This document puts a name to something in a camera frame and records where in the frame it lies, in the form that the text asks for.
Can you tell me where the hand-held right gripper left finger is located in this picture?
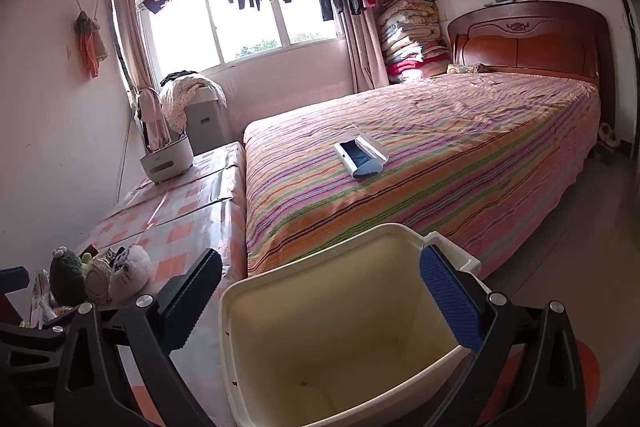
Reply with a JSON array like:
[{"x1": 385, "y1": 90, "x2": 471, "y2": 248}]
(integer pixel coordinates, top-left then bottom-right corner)
[{"x1": 54, "y1": 248, "x2": 223, "y2": 427}]

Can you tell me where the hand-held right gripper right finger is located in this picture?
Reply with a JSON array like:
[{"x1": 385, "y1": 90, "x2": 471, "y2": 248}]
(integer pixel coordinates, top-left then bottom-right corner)
[{"x1": 419, "y1": 244, "x2": 587, "y2": 427}]

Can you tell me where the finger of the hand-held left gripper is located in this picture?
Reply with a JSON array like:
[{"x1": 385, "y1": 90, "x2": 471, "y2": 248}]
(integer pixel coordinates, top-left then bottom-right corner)
[
  {"x1": 0, "y1": 322, "x2": 68, "y2": 408},
  {"x1": 0, "y1": 266, "x2": 30, "y2": 295}
]

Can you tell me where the green plush toy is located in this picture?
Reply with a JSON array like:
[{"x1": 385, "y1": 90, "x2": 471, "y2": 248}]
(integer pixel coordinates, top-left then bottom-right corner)
[{"x1": 49, "y1": 248, "x2": 86, "y2": 305}]

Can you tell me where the white plush toy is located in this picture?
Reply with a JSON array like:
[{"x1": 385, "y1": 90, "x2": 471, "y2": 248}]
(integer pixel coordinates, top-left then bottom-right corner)
[{"x1": 107, "y1": 245, "x2": 152, "y2": 303}]

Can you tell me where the cream plastic bin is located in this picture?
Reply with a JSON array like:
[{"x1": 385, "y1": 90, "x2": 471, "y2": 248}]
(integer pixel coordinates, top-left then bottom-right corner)
[{"x1": 218, "y1": 223, "x2": 501, "y2": 427}]

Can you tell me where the white printed plastic bag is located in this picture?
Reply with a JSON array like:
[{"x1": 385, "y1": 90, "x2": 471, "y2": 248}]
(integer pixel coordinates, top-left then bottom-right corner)
[{"x1": 31, "y1": 272, "x2": 57, "y2": 325}]

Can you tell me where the checkered cloth covered table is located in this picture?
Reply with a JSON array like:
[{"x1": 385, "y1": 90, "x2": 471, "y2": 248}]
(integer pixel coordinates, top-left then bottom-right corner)
[{"x1": 75, "y1": 142, "x2": 248, "y2": 427}]

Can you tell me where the round beige plush toy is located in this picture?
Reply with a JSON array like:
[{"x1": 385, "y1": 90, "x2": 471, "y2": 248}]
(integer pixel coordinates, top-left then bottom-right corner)
[{"x1": 82, "y1": 252, "x2": 118, "y2": 305}]

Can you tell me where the bed with striped sheet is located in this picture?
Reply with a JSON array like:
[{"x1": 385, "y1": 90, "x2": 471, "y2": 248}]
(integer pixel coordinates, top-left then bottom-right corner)
[{"x1": 243, "y1": 72, "x2": 602, "y2": 280}]

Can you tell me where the orange round stool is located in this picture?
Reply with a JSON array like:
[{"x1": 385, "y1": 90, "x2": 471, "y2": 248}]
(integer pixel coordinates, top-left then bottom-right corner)
[{"x1": 472, "y1": 336, "x2": 602, "y2": 427}]

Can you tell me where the open white glasses case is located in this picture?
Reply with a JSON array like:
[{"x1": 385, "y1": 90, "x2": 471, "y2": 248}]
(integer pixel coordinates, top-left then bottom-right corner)
[{"x1": 333, "y1": 123, "x2": 390, "y2": 180}]

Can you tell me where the grey plastic cabinet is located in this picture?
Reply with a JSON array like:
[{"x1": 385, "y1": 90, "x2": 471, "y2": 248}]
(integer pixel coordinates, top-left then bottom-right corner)
[{"x1": 186, "y1": 94, "x2": 236, "y2": 152}]

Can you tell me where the pale pink fabric cover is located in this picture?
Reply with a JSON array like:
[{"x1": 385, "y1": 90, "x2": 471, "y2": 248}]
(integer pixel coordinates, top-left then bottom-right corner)
[{"x1": 132, "y1": 88, "x2": 173, "y2": 152}]

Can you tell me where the dotted white cloth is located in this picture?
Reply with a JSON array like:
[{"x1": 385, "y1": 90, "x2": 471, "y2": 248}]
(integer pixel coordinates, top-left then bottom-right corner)
[{"x1": 159, "y1": 71, "x2": 227, "y2": 135}]

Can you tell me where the small green floral pillow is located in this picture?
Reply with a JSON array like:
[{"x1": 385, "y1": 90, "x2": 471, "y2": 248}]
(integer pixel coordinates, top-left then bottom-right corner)
[{"x1": 446, "y1": 63, "x2": 493, "y2": 76}]

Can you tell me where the orange hanging cloth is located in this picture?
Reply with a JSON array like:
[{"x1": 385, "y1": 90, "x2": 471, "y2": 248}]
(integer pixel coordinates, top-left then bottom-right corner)
[{"x1": 74, "y1": 11, "x2": 109, "y2": 80}]

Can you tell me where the beige window curtain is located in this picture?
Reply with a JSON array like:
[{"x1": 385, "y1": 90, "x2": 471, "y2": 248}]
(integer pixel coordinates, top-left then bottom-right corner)
[
  {"x1": 111, "y1": 0, "x2": 161, "y2": 108},
  {"x1": 340, "y1": 7, "x2": 391, "y2": 90}
]

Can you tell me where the stack of folded quilts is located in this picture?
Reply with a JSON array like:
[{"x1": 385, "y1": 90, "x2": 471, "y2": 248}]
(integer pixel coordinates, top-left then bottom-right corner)
[{"x1": 377, "y1": 0, "x2": 451, "y2": 84}]

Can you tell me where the brown wooden headboard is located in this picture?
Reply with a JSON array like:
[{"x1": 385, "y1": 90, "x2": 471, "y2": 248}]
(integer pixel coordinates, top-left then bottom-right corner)
[{"x1": 446, "y1": 0, "x2": 618, "y2": 148}]

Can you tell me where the bright window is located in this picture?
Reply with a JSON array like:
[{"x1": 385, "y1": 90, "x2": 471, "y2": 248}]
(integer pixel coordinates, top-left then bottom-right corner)
[{"x1": 142, "y1": 0, "x2": 346, "y2": 75}]

